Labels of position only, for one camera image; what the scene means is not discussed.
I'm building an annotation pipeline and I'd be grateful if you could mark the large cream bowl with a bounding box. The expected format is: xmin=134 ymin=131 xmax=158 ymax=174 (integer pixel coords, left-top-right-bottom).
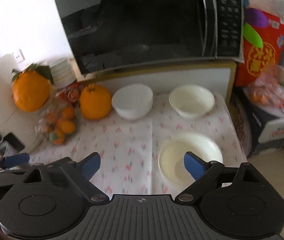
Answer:
xmin=158 ymin=132 xmax=223 ymax=189

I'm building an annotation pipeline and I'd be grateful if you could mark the stack of white bowls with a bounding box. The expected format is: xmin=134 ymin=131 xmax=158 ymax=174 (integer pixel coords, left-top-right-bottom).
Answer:
xmin=49 ymin=57 xmax=76 ymax=90

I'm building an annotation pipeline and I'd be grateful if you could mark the dark spice jar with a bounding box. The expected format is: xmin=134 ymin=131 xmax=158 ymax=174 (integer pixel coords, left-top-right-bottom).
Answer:
xmin=0 ymin=141 xmax=18 ymax=157

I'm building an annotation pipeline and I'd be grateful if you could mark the cherry print tablecloth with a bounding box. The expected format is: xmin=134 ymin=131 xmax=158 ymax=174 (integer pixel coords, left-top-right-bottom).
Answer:
xmin=30 ymin=94 xmax=246 ymax=196

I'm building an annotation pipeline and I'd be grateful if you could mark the glass jar of tangerines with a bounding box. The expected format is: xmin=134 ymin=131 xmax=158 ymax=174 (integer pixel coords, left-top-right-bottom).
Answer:
xmin=35 ymin=96 xmax=79 ymax=146

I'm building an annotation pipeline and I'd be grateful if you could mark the Ganten water carton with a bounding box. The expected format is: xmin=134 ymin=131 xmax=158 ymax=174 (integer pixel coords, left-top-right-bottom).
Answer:
xmin=233 ymin=88 xmax=284 ymax=158

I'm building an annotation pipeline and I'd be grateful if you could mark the small cream bowl right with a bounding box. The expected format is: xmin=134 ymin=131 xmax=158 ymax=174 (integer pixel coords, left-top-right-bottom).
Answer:
xmin=169 ymin=85 xmax=215 ymax=120

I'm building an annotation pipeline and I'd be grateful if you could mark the orange on table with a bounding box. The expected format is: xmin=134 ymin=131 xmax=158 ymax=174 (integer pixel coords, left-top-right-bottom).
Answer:
xmin=80 ymin=83 xmax=112 ymax=120

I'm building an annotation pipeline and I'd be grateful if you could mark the orange with leaves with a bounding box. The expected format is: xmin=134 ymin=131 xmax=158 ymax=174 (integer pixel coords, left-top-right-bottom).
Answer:
xmin=11 ymin=63 xmax=53 ymax=112

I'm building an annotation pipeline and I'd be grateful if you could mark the red instant noodle cup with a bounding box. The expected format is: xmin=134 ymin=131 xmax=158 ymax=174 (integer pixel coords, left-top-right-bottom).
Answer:
xmin=59 ymin=81 xmax=81 ymax=106

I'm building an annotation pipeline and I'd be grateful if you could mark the small white bowl left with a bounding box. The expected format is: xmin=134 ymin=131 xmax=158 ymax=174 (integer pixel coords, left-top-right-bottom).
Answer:
xmin=112 ymin=84 xmax=153 ymax=120

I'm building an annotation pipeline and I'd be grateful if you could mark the plastic bag of tangerines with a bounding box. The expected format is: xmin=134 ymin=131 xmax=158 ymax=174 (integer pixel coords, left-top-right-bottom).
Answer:
xmin=243 ymin=64 xmax=284 ymax=110

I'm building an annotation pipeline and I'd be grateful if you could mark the red gift bag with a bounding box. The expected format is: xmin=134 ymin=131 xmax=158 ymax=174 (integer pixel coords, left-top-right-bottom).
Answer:
xmin=235 ymin=11 xmax=284 ymax=87

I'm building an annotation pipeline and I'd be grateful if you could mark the black microwave oven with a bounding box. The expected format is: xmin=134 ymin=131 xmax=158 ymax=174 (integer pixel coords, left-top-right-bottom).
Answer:
xmin=55 ymin=0 xmax=243 ymax=74

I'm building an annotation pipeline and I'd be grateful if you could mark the purple green plush toy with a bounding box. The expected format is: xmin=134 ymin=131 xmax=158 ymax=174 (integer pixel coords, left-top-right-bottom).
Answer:
xmin=242 ymin=0 xmax=269 ymax=48

